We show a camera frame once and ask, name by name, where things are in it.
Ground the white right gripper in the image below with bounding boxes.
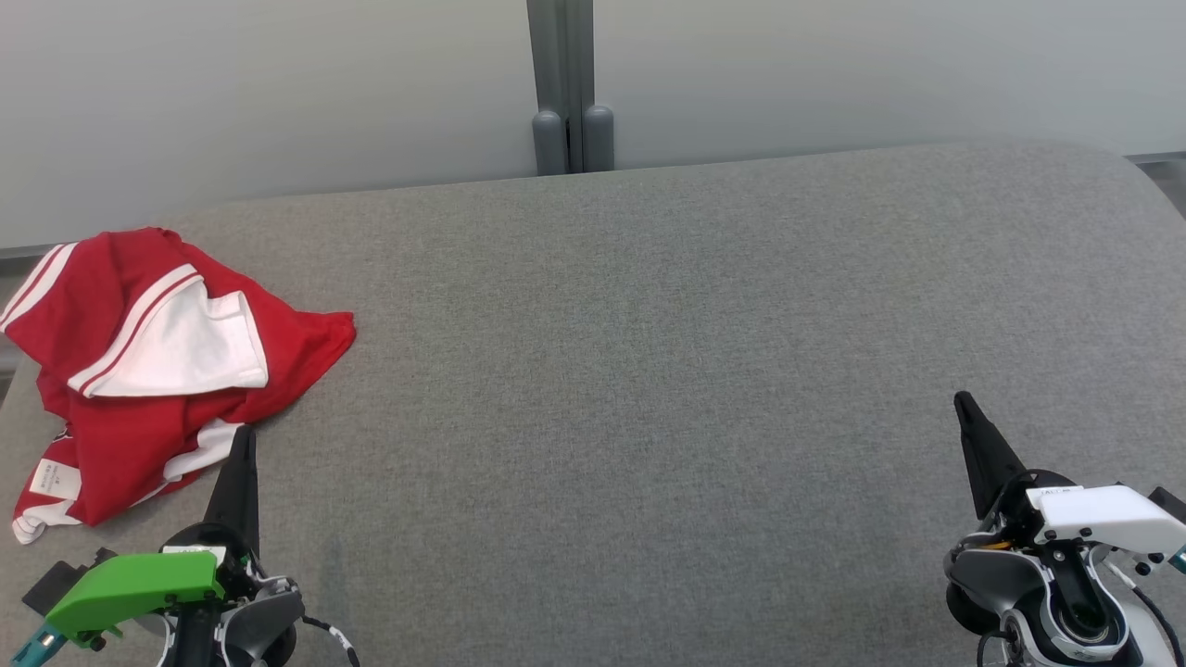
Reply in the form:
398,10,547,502
954,391,1186,561

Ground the grey partition post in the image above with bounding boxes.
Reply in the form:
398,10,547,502
526,0,617,177

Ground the grey fabric sofa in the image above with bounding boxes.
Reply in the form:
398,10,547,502
0,139,1186,667

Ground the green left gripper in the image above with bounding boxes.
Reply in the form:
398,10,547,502
44,424,262,649

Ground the black cable with teal plug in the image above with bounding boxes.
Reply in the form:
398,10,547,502
1107,545,1186,667
9,623,66,667

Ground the red white basketball jersey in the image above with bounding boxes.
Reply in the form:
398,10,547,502
0,227,358,441

